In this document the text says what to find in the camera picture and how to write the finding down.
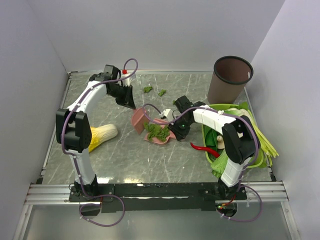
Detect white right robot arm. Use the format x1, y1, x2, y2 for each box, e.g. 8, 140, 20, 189
168, 95, 260, 199

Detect red chili pepper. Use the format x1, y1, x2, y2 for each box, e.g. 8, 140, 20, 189
190, 142, 220, 158

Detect yellow white napa cabbage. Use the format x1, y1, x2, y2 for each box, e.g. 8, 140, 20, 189
88, 124, 118, 153

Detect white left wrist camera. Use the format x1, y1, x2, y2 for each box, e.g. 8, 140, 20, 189
121, 69, 136, 87

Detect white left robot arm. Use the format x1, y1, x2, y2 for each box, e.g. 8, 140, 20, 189
55, 65, 136, 201

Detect yellow green leek stalks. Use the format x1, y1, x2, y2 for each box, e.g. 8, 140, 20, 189
248, 110, 279, 167

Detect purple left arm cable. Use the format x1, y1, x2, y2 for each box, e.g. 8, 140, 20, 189
61, 58, 139, 228

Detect aluminium frame rail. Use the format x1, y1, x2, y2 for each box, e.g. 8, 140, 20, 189
24, 181, 289, 205

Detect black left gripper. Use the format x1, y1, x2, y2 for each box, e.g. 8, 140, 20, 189
108, 84, 136, 110

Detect brown plastic trash bin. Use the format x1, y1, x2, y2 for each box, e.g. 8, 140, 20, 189
207, 55, 254, 104

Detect green plastic vegetable basket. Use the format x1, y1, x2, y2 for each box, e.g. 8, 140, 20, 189
201, 102, 267, 169

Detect white green cabbage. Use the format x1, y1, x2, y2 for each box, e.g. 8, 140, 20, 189
224, 107, 251, 118

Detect beige mushroom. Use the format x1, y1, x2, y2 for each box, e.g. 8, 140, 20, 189
216, 135, 225, 150

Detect green lettuce leaf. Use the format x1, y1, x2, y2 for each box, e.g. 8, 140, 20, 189
210, 150, 229, 178

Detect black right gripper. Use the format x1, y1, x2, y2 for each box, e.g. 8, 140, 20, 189
167, 115, 193, 141

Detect pink plastic dustpan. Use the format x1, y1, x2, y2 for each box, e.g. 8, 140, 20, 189
143, 118, 176, 145

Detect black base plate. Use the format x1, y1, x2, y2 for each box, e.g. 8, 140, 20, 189
69, 182, 247, 213

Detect dark green leafy vegetable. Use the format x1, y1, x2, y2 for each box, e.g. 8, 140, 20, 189
203, 125, 219, 150

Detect pink hand brush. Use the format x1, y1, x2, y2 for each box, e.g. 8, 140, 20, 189
131, 107, 149, 135

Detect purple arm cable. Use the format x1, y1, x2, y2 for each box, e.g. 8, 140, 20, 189
61, 58, 139, 228
141, 103, 263, 223

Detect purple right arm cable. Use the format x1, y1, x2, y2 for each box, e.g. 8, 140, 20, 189
141, 103, 263, 223

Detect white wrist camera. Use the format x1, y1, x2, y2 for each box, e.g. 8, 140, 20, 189
121, 69, 136, 87
160, 108, 174, 122

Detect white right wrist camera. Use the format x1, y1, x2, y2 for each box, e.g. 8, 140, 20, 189
160, 108, 174, 122

